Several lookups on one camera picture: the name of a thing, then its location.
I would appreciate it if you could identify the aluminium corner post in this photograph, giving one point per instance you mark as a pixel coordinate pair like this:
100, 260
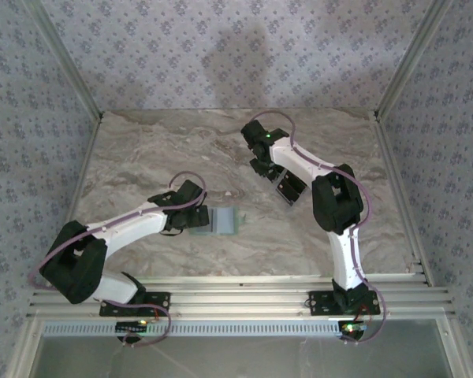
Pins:
408, 63
70, 63

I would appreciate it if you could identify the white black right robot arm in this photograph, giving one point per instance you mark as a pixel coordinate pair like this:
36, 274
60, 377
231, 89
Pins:
347, 260

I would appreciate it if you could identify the aluminium side rail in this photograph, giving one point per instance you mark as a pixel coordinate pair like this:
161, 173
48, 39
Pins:
74, 197
403, 197

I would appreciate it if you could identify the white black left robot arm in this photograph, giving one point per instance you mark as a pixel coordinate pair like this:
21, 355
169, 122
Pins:
130, 222

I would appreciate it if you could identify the aluminium frame leg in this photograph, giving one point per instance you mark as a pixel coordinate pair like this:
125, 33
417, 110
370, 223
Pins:
23, 350
457, 350

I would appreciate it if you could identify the small circuit board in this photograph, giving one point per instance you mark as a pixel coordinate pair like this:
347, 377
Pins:
352, 328
130, 327

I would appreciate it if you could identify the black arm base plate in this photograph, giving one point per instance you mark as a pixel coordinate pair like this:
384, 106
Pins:
159, 301
319, 303

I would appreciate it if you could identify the aluminium mounting rail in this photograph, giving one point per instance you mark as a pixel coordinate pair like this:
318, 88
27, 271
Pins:
240, 299

